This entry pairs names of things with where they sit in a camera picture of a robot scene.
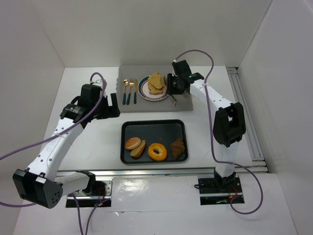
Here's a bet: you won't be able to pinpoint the metal food tongs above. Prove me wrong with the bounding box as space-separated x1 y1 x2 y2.
163 76 177 106

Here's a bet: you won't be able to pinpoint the large seeded bread slice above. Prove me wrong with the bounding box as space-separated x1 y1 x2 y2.
148 82 163 95

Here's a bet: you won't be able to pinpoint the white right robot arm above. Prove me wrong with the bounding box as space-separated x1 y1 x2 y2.
166 60 246 184

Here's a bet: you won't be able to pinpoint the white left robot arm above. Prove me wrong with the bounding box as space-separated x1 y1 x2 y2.
13 84 120 209

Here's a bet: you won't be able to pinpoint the small oval bread slice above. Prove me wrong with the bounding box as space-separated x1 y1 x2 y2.
130 140 146 159

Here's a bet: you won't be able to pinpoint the grey cloth placemat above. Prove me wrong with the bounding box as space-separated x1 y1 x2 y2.
116 65 193 113

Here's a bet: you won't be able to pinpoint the white plate teal red rim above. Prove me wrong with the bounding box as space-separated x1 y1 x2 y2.
137 76 168 101

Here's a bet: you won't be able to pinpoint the sesame bun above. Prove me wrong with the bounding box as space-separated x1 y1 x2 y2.
125 137 141 150

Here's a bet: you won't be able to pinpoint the black baking tray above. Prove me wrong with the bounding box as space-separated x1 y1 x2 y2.
120 119 188 165

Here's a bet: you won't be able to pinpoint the orange bagel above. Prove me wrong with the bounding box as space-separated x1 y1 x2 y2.
148 143 168 161

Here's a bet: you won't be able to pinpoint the brown croissant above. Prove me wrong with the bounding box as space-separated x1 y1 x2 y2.
170 137 185 160

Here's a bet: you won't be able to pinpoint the gold spoon green handle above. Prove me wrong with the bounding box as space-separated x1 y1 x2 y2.
122 79 129 105

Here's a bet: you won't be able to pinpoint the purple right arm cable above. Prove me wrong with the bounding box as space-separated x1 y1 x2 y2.
173 49 264 215

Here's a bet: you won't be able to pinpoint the gold fork green handle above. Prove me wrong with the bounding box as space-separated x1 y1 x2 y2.
126 79 134 105

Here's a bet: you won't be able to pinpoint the gold knife green handle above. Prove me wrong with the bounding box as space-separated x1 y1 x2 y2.
134 79 138 104

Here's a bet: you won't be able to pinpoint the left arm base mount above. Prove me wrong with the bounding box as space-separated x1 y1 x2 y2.
73 179 113 208

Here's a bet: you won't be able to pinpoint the aluminium front rail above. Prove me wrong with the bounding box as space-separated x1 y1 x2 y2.
52 167 217 179

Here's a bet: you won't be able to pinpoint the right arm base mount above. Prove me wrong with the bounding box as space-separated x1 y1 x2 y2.
194 170 245 205

